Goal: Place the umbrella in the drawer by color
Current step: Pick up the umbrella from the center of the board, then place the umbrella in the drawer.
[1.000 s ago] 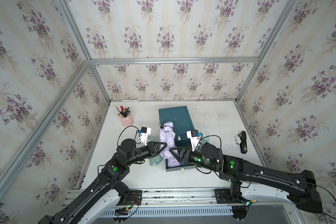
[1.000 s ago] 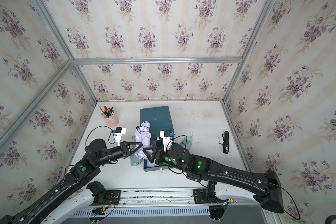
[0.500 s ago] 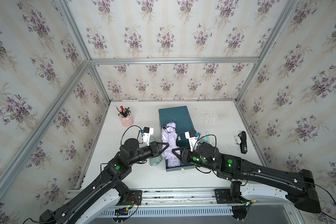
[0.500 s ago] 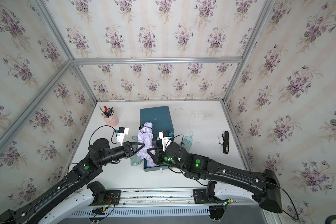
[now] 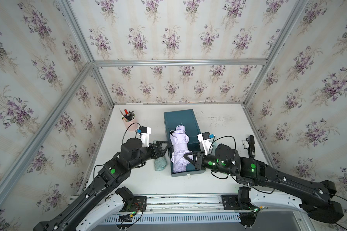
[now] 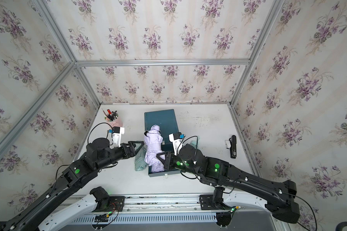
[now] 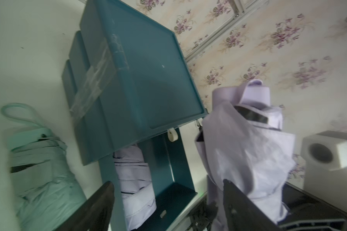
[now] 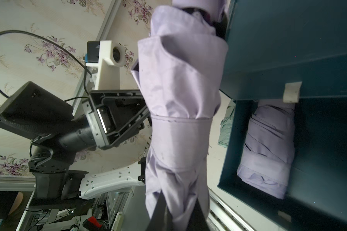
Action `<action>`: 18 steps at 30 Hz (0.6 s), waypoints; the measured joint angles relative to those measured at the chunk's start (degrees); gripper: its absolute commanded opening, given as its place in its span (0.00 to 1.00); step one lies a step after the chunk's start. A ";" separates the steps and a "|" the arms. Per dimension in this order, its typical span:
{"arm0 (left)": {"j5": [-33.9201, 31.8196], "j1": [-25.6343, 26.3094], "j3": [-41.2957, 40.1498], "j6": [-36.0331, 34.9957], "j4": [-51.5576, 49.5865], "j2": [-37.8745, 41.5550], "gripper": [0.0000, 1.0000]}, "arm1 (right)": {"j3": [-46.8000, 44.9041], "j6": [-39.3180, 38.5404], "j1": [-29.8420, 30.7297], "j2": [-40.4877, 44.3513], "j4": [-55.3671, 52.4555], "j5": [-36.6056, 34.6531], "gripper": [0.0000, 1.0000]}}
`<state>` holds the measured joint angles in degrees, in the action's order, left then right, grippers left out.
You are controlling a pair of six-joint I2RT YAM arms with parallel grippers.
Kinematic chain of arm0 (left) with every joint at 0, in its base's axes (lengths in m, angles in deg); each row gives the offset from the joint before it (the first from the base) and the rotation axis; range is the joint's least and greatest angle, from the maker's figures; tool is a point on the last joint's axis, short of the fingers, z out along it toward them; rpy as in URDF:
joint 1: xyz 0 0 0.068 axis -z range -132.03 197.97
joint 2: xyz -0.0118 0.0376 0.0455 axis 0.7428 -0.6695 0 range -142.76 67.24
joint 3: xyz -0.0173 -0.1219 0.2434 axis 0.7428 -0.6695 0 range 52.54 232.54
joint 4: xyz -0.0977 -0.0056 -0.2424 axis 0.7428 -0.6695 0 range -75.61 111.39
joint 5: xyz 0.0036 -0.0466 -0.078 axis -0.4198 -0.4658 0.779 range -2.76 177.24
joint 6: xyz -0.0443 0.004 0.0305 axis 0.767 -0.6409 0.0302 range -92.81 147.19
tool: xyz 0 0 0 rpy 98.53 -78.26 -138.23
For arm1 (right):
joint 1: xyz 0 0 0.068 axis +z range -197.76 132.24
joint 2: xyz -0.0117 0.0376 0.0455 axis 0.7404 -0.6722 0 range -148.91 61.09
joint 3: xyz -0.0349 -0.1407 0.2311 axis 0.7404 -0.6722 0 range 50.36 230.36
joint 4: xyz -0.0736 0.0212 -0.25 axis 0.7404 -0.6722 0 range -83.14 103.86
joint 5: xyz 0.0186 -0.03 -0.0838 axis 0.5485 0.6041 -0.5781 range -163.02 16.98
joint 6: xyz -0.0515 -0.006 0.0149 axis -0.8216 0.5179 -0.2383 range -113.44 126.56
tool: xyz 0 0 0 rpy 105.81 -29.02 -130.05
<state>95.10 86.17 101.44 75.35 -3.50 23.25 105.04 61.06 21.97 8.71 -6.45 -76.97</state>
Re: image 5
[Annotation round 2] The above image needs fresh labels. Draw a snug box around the pink pen holder cup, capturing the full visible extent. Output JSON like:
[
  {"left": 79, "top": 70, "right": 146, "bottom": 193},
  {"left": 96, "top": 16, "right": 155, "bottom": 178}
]
[{"left": 120, "top": 109, "right": 140, "bottom": 131}]

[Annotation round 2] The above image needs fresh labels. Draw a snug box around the teal drawer cabinet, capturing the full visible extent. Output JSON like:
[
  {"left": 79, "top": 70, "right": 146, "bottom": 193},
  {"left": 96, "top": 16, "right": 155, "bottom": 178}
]
[{"left": 163, "top": 109, "right": 205, "bottom": 177}]

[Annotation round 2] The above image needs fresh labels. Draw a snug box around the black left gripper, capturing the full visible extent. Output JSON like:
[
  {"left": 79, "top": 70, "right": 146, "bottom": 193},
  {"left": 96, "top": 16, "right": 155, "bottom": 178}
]
[{"left": 127, "top": 141, "right": 171, "bottom": 171}]

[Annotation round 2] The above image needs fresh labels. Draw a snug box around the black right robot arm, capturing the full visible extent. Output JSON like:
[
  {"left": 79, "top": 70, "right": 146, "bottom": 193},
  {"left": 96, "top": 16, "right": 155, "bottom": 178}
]
[{"left": 184, "top": 143, "right": 344, "bottom": 225}]

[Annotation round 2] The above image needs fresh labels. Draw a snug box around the aluminium front rail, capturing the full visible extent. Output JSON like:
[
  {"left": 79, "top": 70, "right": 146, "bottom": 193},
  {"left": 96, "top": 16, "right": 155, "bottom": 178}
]
[{"left": 145, "top": 191, "right": 303, "bottom": 214}]

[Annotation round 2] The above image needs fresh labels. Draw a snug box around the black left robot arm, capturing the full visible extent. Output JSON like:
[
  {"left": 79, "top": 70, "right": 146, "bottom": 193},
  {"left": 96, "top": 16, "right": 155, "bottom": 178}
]
[{"left": 34, "top": 138, "right": 170, "bottom": 231}]

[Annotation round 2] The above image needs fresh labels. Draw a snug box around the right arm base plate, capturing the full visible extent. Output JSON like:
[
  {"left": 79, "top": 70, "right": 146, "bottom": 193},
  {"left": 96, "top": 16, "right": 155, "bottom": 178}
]
[{"left": 221, "top": 187, "right": 260, "bottom": 211}]

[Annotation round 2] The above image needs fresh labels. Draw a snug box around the black stapler device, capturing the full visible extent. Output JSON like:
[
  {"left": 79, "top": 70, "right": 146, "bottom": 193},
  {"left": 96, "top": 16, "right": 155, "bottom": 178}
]
[{"left": 242, "top": 135, "right": 255, "bottom": 159}]

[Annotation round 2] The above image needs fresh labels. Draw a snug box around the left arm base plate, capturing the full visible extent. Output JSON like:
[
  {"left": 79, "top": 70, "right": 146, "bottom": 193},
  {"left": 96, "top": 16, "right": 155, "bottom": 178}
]
[{"left": 115, "top": 187, "right": 147, "bottom": 212}]

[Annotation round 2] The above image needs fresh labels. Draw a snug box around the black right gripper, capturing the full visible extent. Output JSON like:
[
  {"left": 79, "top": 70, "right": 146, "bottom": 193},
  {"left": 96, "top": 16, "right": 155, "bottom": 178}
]
[{"left": 183, "top": 151, "right": 235, "bottom": 179}]

